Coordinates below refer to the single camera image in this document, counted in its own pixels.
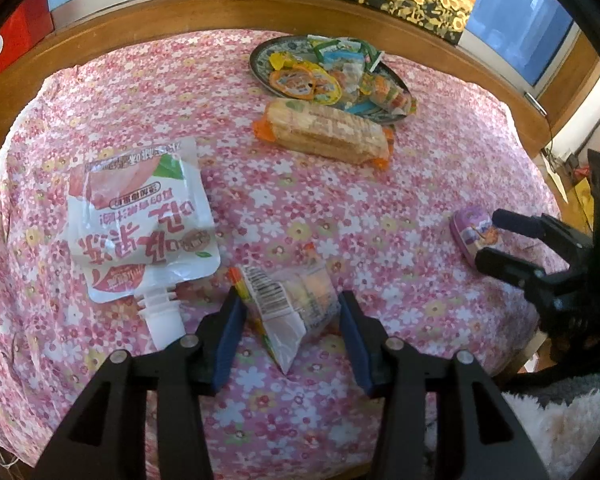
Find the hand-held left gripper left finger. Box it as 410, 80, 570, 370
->
30, 287, 248, 480

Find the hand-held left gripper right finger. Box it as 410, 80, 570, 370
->
337, 290, 551, 480

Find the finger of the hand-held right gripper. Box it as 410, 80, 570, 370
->
492, 208, 546, 239
475, 247, 546, 288

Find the purple candy tin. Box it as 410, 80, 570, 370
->
449, 208, 506, 265

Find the clear packet with orange strip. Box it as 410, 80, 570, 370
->
228, 266, 341, 375

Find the orange and green candy packet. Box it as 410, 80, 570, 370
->
362, 74, 415, 117

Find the small clear candy packet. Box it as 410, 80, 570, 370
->
330, 65, 367, 106

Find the green pea snack packet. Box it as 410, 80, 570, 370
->
347, 39, 381, 71

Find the clear packet with blue edges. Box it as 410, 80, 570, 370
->
322, 49, 366, 66

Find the orange jelly cup packet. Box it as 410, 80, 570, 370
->
269, 62, 343, 103

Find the green packet with white label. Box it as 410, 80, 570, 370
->
306, 34, 346, 56

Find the yellow snack packet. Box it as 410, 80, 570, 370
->
269, 53, 301, 72

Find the blue patterned plate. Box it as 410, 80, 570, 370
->
249, 34, 416, 125

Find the pink floral tablecloth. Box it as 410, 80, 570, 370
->
0, 27, 563, 480

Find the white fleece garment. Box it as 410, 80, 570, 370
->
425, 375, 600, 480

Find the pink jelly drink pouch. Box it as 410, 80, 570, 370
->
66, 137, 221, 351

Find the cracker packet with orange ends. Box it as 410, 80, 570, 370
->
252, 98, 396, 171

